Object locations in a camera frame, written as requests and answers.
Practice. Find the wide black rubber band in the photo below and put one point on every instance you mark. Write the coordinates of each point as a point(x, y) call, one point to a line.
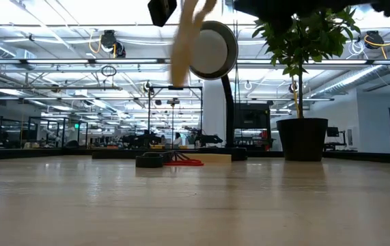
point(148, 161)

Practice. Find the thin red rubber band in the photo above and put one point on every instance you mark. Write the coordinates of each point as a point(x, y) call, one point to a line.
point(184, 163)

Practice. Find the black background robot arm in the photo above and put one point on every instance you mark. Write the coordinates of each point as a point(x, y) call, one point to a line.
point(210, 139)

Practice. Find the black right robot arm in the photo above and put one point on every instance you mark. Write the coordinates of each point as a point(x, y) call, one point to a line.
point(266, 7)

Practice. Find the black desk lamp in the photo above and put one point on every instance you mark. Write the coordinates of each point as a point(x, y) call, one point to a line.
point(229, 112)

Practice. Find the person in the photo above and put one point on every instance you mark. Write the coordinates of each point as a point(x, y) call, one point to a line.
point(177, 140)

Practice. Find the black cabinet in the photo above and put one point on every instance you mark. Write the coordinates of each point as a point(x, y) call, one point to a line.
point(252, 118)

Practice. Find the green plant in black pot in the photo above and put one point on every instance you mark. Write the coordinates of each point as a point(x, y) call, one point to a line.
point(302, 140)

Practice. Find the small black monitor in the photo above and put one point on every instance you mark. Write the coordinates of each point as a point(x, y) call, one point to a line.
point(333, 132)

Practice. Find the black metal station frame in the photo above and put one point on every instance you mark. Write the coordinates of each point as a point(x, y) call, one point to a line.
point(201, 116)

